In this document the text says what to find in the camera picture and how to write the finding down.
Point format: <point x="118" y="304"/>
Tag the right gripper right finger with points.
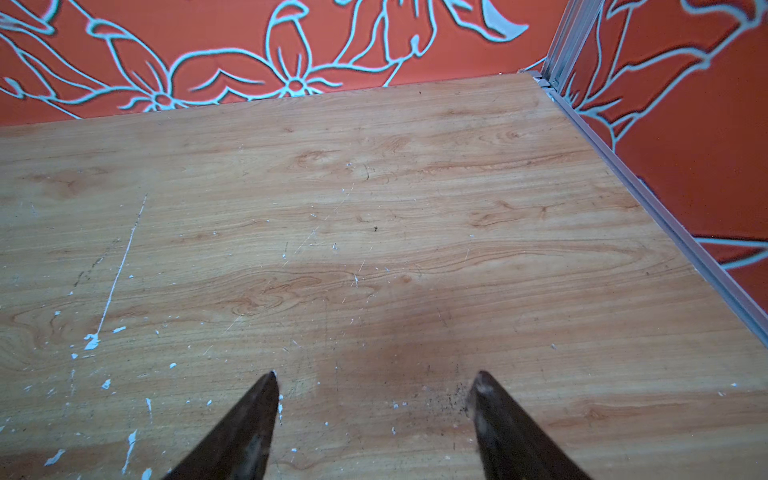
<point x="511" y="444"/>

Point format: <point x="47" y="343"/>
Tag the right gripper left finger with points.
<point x="238" y="447"/>

